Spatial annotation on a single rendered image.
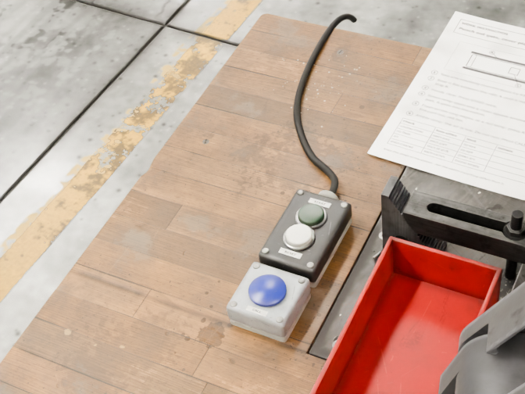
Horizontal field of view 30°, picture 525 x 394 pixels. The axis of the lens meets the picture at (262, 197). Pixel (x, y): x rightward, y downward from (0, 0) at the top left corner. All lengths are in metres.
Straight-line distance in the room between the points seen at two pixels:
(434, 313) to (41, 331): 0.42
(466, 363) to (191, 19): 2.46
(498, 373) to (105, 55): 2.44
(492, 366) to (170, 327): 0.57
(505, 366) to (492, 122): 0.73
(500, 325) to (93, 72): 2.39
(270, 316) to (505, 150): 0.37
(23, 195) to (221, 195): 1.43
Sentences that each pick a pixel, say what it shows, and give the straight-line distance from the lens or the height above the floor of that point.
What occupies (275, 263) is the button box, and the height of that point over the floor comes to 0.92.
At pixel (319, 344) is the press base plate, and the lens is 1.03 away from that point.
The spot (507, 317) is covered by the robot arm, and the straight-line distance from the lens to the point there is 0.54.
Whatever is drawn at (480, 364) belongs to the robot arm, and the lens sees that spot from 0.55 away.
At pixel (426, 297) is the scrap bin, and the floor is 0.91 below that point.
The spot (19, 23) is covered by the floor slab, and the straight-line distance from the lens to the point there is 3.12.
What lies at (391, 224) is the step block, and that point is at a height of 0.95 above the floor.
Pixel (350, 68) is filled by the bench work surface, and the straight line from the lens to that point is 1.32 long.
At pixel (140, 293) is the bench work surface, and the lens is 1.10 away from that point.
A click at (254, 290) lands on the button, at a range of 1.03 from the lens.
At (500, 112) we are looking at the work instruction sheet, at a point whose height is 0.90.
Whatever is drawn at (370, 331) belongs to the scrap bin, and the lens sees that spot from 1.03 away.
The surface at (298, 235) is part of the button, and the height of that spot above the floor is 0.94.
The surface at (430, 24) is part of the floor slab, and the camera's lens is 2.85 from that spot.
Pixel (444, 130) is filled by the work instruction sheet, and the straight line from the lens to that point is 1.22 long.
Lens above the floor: 1.75
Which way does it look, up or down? 47 degrees down
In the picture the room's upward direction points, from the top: 9 degrees counter-clockwise
